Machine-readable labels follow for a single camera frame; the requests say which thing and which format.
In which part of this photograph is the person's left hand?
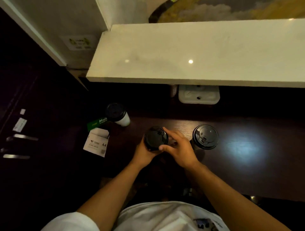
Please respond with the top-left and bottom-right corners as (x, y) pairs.
(131, 140), (163, 170)

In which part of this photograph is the person's right hand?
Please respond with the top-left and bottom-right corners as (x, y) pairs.
(158, 127), (200, 170)

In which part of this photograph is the dark cup with black lid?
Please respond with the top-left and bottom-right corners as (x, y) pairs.
(144, 126), (169, 152)
(191, 124), (220, 153)

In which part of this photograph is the person's left forearm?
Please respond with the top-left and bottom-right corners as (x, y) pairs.
(76, 162), (144, 231)

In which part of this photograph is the person's right forearm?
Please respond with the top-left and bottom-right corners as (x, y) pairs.
(186, 161), (292, 231)

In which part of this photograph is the white cup with black lid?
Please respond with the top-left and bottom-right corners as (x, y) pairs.
(105, 102), (131, 127)

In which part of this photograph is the white paper box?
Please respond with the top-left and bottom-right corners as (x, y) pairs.
(83, 128), (110, 158)

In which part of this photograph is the person's white shirt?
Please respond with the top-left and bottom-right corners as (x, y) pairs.
(41, 201), (230, 231)

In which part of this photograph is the green paper box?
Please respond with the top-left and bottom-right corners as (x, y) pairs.
(87, 117), (108, 132)

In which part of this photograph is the white marble counter ledge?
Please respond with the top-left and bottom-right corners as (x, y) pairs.
(86, 18), (305, 89)

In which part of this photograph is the large white label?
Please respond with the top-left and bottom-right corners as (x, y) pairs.
(12, 118), (27, 133)

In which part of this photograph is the white wall socket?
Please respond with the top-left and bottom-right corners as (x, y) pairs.
(178, 85), (220, 105)

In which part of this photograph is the metal drawer handle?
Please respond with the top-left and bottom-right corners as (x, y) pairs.
(1, 148), (31, 159)
(6, 134), (39, 142)

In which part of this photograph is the white wall sticker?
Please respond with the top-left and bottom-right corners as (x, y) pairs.
(61, 35), (93, 51)

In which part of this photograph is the yellow wall painting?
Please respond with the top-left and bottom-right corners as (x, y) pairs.
(148, 0), (305, 24)

